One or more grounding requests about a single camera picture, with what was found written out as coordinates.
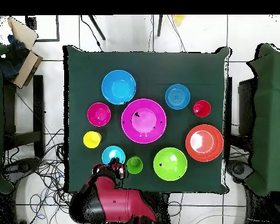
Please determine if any yellow object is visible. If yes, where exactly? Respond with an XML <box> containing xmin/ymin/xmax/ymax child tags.
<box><xmin>173</xmin><ymin>14</ymin><xmax>186</xmax><ymax>25</ymax></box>

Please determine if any small ribbed light blue bowl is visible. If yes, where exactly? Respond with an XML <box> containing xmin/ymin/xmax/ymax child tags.
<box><xmin>101</xmin><ymin>145</ymin><xmax>127</xmax><ymax>165</ymax></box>

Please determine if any cable bundle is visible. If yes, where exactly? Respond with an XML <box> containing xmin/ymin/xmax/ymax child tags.
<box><xmin>2</xmin><ymin>128</ymin><xmax>81</xmax><ymax>224</ymax></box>

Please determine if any small crimson bowl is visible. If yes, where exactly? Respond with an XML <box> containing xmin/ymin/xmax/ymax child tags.
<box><xmin>86</xmin><ymin>102</ymin><xmax>112</xmax><ymax>127</ymax></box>

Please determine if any large magenta bowl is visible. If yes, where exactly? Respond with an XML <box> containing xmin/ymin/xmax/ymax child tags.
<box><xmin>121</xmin><ymin>98</ymin><xmax>167</xmax><ymax>145</ymax></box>

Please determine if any green bowl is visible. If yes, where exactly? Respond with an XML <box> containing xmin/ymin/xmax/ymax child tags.
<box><xmin>153</xmin><ymin>147</ymin><xmax>188</xmax><ymax>182</ymax></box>

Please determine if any orange bowl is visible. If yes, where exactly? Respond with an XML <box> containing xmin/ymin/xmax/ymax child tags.
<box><xmin>185</xmin><ymin>124</ymin><xmax>225</xmax><ymax>163</ymax></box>

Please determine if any cardboard box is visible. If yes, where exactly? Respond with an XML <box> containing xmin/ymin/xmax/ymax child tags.
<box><xmin>6</xmin><ymin>17</ymin><xmax>44</xmax><ymax>89</ymax></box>

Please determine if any black box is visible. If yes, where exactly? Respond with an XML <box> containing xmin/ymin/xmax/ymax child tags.
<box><xmin>237</xmin><ymin>78</ymin><xmax>257</xmax><ymax>136</ymax></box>

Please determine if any red cup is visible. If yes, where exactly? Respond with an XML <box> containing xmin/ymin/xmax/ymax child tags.
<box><xmin>192</xmin><ymin>100</ymin><xmax>212</xmax><ymax>118</ymax></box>

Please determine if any dark blue cloth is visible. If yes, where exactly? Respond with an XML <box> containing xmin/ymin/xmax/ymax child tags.
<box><xmin>0</xmin><ymin>34</ymin><xmax>30</xmax><ymax>80</ymax></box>

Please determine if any large blue bowl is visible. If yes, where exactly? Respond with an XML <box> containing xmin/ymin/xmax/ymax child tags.
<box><xmin>101</xmin><ymin>69</ymin><xmax>137</xmax><ymax>106</ymax></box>

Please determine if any blue straight-sided bowl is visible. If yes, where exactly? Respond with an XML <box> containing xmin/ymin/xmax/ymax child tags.
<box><xmin>164</xmin><ymin>83</ymin><xmax>191</xmax><ymax>111</ymax></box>

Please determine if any dark green tablecloth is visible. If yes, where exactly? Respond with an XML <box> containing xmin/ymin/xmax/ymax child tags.
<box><xmin>62</xmin><ymin>44</ymin><xmax>232</xmax><ymax>195</ymax></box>

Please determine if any yellow cup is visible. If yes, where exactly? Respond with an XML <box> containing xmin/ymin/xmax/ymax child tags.
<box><xmin>83</xmin><ymin>131</ymin><xmax>103</xmax><ymax>149</ymax></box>

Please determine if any black tripod leg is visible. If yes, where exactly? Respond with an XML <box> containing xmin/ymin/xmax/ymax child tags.
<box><xmin>156</xmin><ymin>14</ymin><xmax>164</xmax><ymax>37</ymax></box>
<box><xmin>87</xmin><ymin>15</ymin><xmax>106</xmax><ymax>41</ymax></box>

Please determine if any black square frame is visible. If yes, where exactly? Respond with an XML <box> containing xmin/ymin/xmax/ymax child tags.
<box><xmin>24</xmin><ymin>15</ymin><xmax>61</xmax><ymax>43</ymax></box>

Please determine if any green cup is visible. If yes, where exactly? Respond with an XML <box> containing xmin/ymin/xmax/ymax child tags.
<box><xmin>125</xmin><ymin>155</ymin><xmax>144</xmax><ymax>175</ymax></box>

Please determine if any black stool frame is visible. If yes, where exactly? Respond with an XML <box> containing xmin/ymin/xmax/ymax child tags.
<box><xmin>3</xmin><ymin>74</ymin><xmax>46</xmax><ymax>159</ymax></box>

